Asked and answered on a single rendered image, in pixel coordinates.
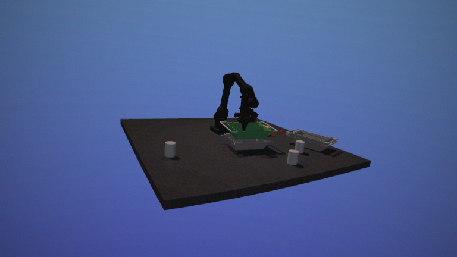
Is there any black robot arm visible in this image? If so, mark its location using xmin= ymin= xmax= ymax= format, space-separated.
xmin=213 ymin=73 xmax=259 ymax=129

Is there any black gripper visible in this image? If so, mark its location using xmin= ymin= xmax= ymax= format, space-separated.
xmin=234 ymin=106 xmax=256 ymax=131

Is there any grey cylinder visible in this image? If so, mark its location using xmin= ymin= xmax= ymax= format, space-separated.
xmin=287 ymin=150 xmax=299 ymax=165
xmin=164 ymin=141 xmax=176 ymax=158
xmin=295 ymin=140 xmax=305 ymax=153

